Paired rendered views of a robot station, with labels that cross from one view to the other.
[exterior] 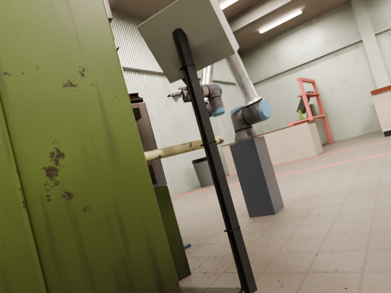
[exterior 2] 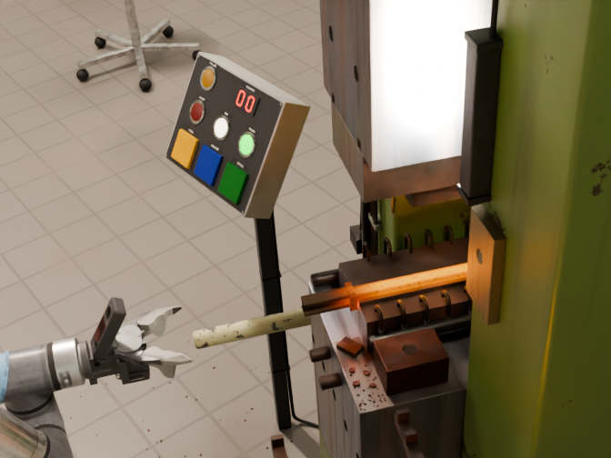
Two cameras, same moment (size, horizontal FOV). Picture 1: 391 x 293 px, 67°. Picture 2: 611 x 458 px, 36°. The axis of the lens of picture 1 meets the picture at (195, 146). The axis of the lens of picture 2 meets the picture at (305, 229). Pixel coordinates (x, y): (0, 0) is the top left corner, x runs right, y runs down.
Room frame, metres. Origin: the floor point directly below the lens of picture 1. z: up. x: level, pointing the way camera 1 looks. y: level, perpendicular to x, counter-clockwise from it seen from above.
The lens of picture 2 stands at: (2.92, 0.75, 2.22)
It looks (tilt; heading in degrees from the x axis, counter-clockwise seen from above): 37 degrees down; 202
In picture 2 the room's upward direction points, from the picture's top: 4 degrees counter-clockwise
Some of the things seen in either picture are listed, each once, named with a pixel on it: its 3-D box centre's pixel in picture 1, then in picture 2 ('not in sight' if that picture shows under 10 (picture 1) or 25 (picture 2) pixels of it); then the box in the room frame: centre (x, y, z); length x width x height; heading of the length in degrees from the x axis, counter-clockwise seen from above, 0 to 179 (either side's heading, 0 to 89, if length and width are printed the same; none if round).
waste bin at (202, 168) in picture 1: (205, 171); not in sight; (6.02, -0.07, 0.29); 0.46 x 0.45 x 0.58; 56
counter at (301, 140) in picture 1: (270, 148); not in sight; (6.87, -1.68, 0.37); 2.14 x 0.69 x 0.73; 56
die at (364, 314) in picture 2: not in sight; (451, 281); (1.49, 0.49, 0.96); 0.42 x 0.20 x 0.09; 123
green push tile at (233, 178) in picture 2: not in sight; (234, 183); (1.34, -0.04, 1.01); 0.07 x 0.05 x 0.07; 58
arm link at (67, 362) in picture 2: (201, 91); (71, 363); (1.93, -0.13, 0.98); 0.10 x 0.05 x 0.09; 33
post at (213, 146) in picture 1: (213, 158); (270, 291); (1.18, -0.06, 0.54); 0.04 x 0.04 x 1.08; 33
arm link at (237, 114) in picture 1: (241, 118); not in sight; (2.40, -0.42, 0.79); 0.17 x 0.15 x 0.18; 43
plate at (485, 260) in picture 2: not in sight; (485, 265); (1.79, 0.60, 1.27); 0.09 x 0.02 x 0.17; 33
